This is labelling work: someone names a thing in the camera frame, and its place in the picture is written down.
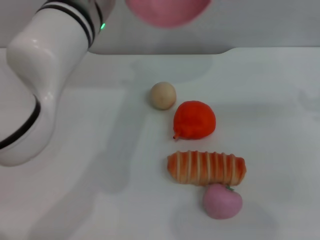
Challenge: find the orange toy fruit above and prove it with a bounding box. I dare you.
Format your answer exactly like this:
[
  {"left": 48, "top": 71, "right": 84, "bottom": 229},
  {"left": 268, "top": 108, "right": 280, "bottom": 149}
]
[{"left": 172, "top": 100, "right": 217, "bottom": 141}]

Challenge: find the pink plastic bowl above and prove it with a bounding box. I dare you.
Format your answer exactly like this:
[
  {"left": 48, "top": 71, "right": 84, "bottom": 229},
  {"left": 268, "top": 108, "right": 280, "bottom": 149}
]
[{"left": 124, "top": 0, "right": 215, "bottom": 29}]

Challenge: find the beige toy ball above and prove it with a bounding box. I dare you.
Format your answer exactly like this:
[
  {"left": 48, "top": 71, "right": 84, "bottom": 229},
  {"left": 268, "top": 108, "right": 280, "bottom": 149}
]
[{"left": 150, "top": 81, "right": 177, "bottom": 111}]

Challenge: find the orange striped toy bread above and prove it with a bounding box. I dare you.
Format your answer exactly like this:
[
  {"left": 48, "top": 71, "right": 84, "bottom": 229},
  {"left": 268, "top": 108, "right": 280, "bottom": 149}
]
[{"left": 166, "top": 149, "right": 248, "bottom": 187}]

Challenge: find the pink toy peach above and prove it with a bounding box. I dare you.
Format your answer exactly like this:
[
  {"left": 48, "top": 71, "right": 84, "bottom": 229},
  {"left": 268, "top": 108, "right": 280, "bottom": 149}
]
[{"left": 202, "top": 183, "right": 244, "bottom": 221}]

